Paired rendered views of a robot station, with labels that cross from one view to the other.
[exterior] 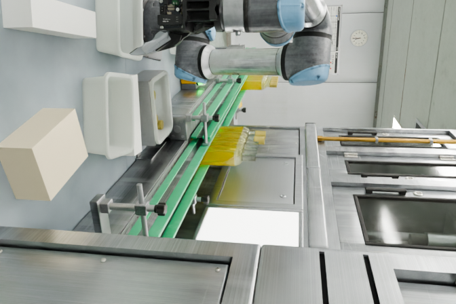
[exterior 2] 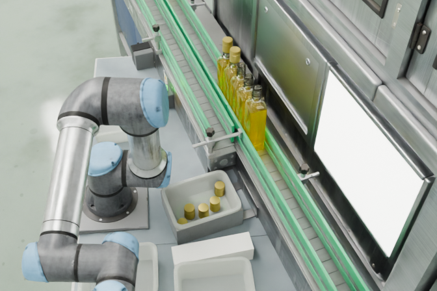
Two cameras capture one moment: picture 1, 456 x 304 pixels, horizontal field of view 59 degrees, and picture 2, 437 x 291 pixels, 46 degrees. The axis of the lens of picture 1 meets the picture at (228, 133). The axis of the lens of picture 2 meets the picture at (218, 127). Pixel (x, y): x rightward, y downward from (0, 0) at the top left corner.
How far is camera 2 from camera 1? 0.95 m
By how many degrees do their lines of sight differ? 36
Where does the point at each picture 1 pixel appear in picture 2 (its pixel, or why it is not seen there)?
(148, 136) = (233, 216)
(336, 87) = not seen: outside the picture
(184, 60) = (148, 185)
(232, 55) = (138, 158)
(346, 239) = (372, 34)
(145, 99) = (195, 228)
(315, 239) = (365, 88)
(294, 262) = not seen: outside the picture
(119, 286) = not seen: outside the picture
